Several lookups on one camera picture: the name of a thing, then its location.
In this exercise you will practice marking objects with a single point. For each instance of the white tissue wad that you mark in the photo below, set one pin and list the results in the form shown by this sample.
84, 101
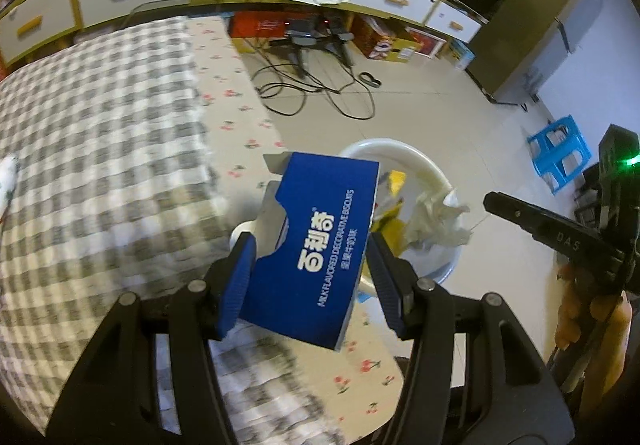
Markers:
435, 220

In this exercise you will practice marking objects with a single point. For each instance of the grey white checked blanket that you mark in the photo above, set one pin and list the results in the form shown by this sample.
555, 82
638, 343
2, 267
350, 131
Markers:
100, 125

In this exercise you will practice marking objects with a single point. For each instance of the blue biscuit box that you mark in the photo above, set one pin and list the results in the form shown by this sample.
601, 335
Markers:
310, 245

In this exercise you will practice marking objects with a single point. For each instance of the grey cabinet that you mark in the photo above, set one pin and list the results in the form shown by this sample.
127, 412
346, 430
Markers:
525, 40

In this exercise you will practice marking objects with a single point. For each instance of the white plastic bottle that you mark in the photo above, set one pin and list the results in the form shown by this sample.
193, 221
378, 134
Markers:
6, 180

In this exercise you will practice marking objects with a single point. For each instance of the blue plastic stool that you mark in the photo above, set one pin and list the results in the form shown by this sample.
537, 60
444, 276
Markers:
560, 135

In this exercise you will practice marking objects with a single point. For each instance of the small blue cardboard box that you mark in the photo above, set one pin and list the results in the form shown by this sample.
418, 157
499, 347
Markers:
461, 55

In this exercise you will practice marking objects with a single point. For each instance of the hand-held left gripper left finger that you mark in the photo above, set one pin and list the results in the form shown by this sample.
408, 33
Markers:
240, 275

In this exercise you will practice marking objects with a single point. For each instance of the red yellow cardboard box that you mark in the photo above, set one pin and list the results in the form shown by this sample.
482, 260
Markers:
375, 37

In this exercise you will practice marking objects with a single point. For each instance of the yellow snack wrapper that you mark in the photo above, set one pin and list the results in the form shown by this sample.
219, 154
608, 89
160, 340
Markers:
390, 230

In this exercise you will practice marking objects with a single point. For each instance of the red white cardboard box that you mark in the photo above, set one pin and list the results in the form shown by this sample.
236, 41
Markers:
420, 45

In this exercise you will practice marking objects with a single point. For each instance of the black stand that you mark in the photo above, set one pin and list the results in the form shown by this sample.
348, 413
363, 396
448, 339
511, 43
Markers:
310, 37

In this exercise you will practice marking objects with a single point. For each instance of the floral bed sheet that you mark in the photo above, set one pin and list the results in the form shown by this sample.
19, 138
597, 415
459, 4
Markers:
235, 90

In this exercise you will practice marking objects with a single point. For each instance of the white plastic basin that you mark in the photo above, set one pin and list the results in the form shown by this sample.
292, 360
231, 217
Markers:
430, 175

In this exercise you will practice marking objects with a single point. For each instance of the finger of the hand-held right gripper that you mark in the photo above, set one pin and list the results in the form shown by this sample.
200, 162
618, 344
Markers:
550, 230

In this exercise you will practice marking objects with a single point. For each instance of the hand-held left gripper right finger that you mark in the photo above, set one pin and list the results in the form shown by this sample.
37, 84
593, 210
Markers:
385, 285

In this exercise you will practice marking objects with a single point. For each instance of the person's right hand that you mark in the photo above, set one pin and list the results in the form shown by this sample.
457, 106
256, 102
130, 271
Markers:
607, 350

